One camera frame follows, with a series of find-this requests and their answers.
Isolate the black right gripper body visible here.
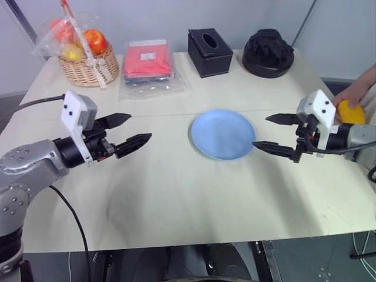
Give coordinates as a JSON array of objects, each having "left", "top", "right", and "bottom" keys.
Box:
[{"left": 295, "top": 113, "right": 321, "bottom": 155}]

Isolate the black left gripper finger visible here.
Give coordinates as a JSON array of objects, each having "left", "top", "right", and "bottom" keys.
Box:
[
  {"left": 114, "top": 133, "right": 153, "bottom": 160},
  {"left": 101, "top": 112, "right": 132, "bottom": 130}
]

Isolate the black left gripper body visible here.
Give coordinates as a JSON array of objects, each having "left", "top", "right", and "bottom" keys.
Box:
[{"left": 82, "top": 117, "right": 119, "bottom": 162}]

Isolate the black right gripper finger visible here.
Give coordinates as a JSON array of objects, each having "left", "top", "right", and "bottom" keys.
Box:
[
  {"left": 266, "top": 113, "right": 302, "bottom": 127},
  {"left": 251, "top": 140, "right": 303, "bottom": 163}
]

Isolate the yellow orange round fruit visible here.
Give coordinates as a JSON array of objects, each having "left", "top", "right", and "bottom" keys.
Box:
[{"left": 337, "top": 99, "right": 367, "bottom": 126}]

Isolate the light blue round plate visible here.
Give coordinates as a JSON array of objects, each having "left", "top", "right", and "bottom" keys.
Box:
[{"left": 190, "top": 109, "right": 256, "bottom": 161}]

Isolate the yellow fruit in bag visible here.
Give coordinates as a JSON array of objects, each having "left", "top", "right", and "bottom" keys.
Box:
[{"left": 61, "top": 42, "right": 86, "bottom": 61}]

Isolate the clear plastic bag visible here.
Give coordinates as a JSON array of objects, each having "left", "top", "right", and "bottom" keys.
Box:
[{"left": 31, "top": 11, "right": 89, "bottom": 61}]

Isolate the person's bare hand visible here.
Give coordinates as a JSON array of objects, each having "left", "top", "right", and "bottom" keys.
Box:
[{"left": 332, "top": 79, "right": 372, "bottom": 109}]

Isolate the clear plastic cloth package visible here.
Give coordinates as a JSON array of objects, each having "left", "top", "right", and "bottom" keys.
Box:
[{"left": 118, "top": 39, "right": 189, "bottom": 102}]

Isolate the white lace ribbon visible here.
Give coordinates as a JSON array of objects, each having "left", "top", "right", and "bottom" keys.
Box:
[{"left": 60, "top": 0, "right": 108, "bottom": 89}]

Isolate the woven wicker basket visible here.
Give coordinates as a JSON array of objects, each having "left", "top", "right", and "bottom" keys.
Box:
[{"left": 58, "top": 0, "right": 120, "bottom": 89}]

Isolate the red folded cloth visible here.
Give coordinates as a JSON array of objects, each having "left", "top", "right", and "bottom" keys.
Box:
[{"left": 123, "top": 41, "right": 174, "bottom": 79}]

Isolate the black crumpled cloth on base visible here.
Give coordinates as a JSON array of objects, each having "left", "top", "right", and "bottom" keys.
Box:
[{"left": 241, "top": 28, "right": 296, "bottom": 79}]

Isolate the red apple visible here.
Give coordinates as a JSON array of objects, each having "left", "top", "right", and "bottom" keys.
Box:
[{"left": 83, "top": 28, "right": 108, "bottom": 55}]

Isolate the black tissue box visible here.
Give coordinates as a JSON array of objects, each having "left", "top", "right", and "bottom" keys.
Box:
[{"left": 187, "top": 28, "right": 234, "bottom": 79}]

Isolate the black metal table strut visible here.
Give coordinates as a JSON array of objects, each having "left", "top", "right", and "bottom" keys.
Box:
[{"left": 249, "top": 239, "right": 278, "bottom": 282}]

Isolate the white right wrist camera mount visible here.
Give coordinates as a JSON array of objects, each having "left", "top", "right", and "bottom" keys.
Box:
[{"left": 296, "top": 89, "right": 337, "bottom": 150}]

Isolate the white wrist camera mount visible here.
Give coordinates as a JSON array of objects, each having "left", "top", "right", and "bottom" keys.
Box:
[
  {"left": 296, "top": 89, "right": 337, "bottom": 150},
  {"left": 60, "top": 90, "right": 99, "bottom": 167}
]

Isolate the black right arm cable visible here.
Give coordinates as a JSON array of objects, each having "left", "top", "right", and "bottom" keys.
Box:
[{"left": 305, "top": 133, "right": 376, "bottom": 183}]

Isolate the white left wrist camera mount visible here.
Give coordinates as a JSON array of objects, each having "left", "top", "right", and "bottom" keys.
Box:
[{"left": 60, "top": 90, "right": 99, "bottom": 167}]

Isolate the white floor cable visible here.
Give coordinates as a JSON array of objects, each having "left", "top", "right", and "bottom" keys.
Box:
[{"left": 351, "top": 231, "right": 376, "bottom": 282}]

